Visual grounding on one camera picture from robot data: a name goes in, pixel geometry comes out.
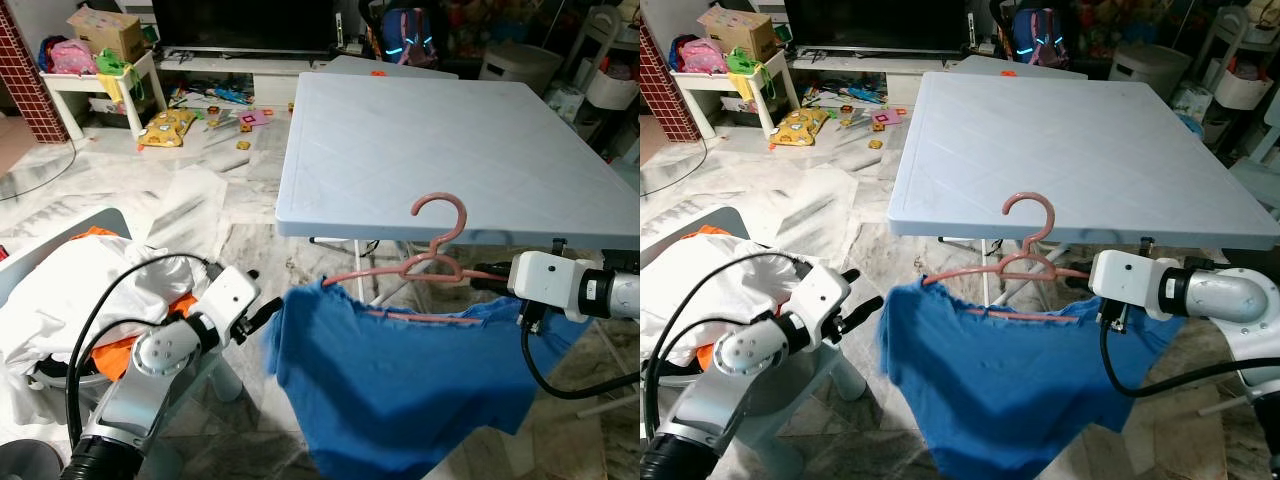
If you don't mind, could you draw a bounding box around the pale grey waste bin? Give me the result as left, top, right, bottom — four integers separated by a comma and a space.
477, 41, 564, 97
1107, 41, 1194, 102

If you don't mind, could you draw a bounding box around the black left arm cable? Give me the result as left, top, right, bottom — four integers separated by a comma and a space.
64, 251, 217, 453
644, 249, 813, 443

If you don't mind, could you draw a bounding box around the green toy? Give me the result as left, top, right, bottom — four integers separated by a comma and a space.
724, 47, 767, 77
94, 47, 137, 77

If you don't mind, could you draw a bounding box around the cardboard box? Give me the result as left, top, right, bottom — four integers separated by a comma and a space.
696, 4, 777, 64
67, 4, 147, 64

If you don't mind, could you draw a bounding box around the dark blue backpack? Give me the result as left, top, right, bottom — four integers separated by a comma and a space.
1009, 4, 1070, 70
377, 4, 439, 70

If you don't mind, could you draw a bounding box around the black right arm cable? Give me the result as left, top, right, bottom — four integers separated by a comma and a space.
519, 299, 640, 402
1099, 299, 1280, 400

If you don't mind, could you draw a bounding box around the orange garment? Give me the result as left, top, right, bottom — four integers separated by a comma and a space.
698, 224, 803, 377
69, 226, 207, 387

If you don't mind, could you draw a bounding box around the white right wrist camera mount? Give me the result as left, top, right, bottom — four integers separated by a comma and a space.
507, 251, 587, 324
1089, 249, 1167, 324

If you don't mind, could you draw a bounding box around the small pale grey table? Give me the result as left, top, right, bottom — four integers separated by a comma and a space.
949, 54, 1092, 82

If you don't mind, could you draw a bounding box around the yellow toy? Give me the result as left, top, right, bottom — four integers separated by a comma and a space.
767, 107, 830, 148
136, 107, 199, 150

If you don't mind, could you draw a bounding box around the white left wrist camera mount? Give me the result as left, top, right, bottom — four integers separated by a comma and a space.
789, 264, 852, 342
199, 264, 262, 342

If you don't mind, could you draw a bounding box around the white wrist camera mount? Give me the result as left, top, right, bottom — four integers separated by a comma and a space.
789, 264, 852, 342
507, 251, 587, 324
199, 264, 262, 342
1089, 249, 1167, 324

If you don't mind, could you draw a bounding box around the white shirt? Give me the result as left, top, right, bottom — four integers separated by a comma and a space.
0, 234, 212, 377
640, 234, 803, 373

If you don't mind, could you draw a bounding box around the white side table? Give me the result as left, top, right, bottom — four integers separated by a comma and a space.
39, 50, 170, 142
671, 50, 802, 142

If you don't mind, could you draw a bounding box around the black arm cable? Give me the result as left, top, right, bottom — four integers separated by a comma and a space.
644, 249, 813, 443
1099, 299, 1280, 400
519, 299, 640, 402
64, 251, 217, 453

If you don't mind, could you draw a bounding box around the red brick pattern pillar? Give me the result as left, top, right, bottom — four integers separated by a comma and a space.
0, 4, 70, 147
640, 0, 702, 144

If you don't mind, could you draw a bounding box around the large pale grey folding table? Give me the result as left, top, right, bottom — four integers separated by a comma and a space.
274, 69, 640, 307
887, 69, 1280, 307

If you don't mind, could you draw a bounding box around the black television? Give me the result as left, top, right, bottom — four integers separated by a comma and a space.
150, 0, 342, 54
782, 0, 977, 54

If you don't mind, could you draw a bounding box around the white trolley cart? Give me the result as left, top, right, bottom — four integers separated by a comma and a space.
1198, 4, 1280, 112
584, 4, 640, 112

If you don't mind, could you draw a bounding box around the pale blue child chair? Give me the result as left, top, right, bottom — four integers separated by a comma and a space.
0, 206, 247, 422
640, 206, 872, 422

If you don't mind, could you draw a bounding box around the black round stand base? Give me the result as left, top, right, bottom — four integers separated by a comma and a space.
0, 439, 62, 480

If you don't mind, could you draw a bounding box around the pink bag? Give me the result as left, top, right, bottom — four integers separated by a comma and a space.
679, 37, 730, 77
47, 39, 100, 77

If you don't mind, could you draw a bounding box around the white television bench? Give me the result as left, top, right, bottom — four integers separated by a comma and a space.
150, 50, 347, 107
784, 50, 977, 102

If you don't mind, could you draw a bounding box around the pink clothes hanger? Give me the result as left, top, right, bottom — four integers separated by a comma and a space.
321, 192, 512, 327
921, 191, 1097, 324

